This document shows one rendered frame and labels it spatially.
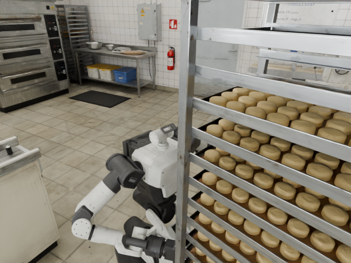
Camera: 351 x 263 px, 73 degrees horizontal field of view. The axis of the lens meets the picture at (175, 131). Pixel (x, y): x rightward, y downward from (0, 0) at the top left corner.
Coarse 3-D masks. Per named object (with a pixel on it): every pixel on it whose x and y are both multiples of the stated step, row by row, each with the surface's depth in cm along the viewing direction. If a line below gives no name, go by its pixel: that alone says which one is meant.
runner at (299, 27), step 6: (264, 24) 85; (270, 24) 84; (276, 24) 83; (282, 24) 81; (288, 24) 80; (294, 24) 79; (300, 24) 78; (282, 30) 82; (288, 30) 81; (294, 30) 79; (300, 30) 78; (306, 30) 77; (312, 30) 76; (318, 30) 75; (324, 30) 74; (330, 30) 73; (336, 30) 72; (342, 30) 71; (348, 30) 70
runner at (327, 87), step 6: (276, 78) 89; (282, 78) 87; (288, 78) 86; (300, 84) 83; (306, 84) 82; (312, 84) 81; (318, 84) 80; (330, 90) 78; (336, 90) 76; (342, 90) 75; (348, 90) 74
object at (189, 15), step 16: (192, 0) 52; (192, 16) 54; (192, 32) 56; (192, 48) 58; (192, 64) 60; (192, 80) 62; (192, 96) 64; (192, 112) 66; (176, 208) 83; (176, 224) 87; (176, 240) 90; (176, 256) 94
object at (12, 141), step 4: (16, 136) 169; (4, 140) 165; (8, 140) 165; (12, 140) 168; (16, 140) 170; (0, 144) 162; (4, 144) 164; (8, 144) 166; (12, 144) 168; (16, 144) 171; (0, 148) 162; (4, 148) 165
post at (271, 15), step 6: (270, 6) 82; (276, 6) 82; (270, 12) 83; (276, 12) 83; (270, 18) 84; (276, 18) 85; (264, 48) 88; (270, 48) 89; (264, 60) 90; (258, 66) 92; (264, 66) 91; (258, 72) 93; (264, 72) 92
